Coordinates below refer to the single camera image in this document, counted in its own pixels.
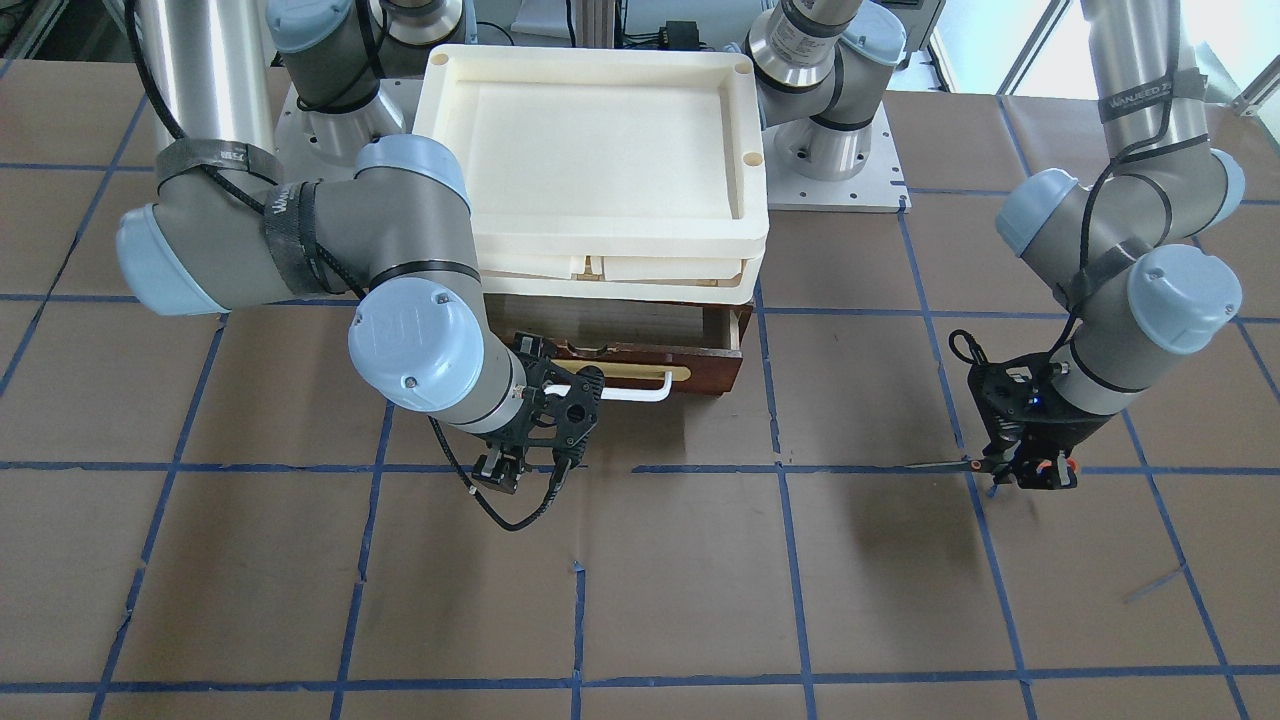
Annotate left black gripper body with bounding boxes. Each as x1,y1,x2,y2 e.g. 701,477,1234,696
968,355,1110,462

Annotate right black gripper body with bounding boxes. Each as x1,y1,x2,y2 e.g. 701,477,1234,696
500,333,604,469

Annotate grey orange scissors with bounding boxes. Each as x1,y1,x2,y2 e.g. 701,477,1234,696
902,457,1080,484

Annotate black power adapter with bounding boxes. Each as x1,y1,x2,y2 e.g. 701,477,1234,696
659,20,701,51

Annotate dark wooden drawer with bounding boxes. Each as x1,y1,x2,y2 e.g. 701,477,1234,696
485,293,754,395

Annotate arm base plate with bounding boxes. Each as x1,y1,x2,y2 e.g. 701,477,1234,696
763,106,911,213
274,81,412,183

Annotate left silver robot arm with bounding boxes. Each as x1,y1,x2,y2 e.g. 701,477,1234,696
742,1,1245,489

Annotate cream plastic tray stack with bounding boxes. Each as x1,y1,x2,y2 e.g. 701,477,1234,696
413,44,769,305

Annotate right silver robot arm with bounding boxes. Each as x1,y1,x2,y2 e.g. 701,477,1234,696
115,1,604,493

